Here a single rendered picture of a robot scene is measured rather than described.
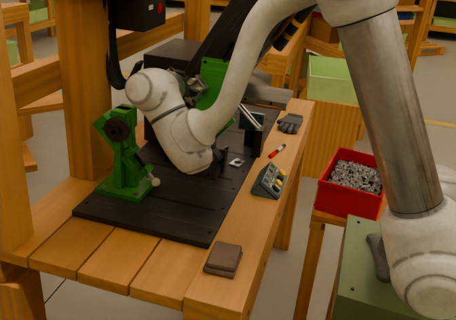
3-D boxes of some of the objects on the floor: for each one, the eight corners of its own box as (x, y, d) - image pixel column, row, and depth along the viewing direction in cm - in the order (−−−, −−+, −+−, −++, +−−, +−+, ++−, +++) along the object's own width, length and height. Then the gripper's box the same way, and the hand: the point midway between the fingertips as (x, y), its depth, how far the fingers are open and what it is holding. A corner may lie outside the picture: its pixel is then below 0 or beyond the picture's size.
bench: (290, 242, 268) (313, 105, 229) (216, 523, 138) (240, 317, 99) (182, 216, 283) (187, 84, 245) (24, 449, 153) (-20, 245, 115)
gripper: (197, 102, 124) (220, 98, 146) (165, 55, 124) (193, 59, 147) (177, 118, 126) (203, 111, 149) (145, 72, 126) (176, 72, 149)
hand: (195, 85), depth 144 cm, fingers closed on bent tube, 3 cm apart
